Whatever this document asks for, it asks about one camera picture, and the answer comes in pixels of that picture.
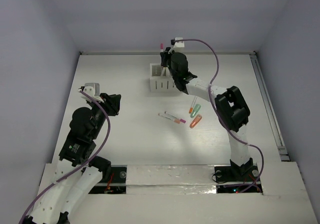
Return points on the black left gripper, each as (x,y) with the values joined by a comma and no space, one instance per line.
(110,103)

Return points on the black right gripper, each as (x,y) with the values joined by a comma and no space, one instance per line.
(165,55)

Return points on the white marker pink caps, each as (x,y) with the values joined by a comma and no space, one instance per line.
(162,48)

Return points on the white marker orange cap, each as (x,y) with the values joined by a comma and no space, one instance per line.
(192,104)

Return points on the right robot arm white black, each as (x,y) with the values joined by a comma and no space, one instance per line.
(228,103)

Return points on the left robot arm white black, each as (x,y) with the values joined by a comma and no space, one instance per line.
(79,168)

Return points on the white two-compartment slotted organizer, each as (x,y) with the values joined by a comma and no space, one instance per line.
(161,84)

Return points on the green correction tape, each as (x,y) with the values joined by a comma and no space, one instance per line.
(195,110)

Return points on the white marker purple cap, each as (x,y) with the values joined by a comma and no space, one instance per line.
(172,116)

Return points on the white marker salmon cap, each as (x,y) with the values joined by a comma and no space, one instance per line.
(169,118)

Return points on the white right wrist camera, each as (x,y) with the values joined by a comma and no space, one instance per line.
(177,45)

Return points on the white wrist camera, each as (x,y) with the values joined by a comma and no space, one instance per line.
(177,45)
(92,90)

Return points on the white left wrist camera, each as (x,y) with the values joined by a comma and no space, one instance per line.
(92,90)

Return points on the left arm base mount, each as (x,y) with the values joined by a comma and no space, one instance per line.
(116,182)

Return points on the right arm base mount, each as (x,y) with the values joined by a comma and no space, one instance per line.
(228,182)

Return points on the aluminium rail right side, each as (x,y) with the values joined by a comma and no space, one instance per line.
(282,150)

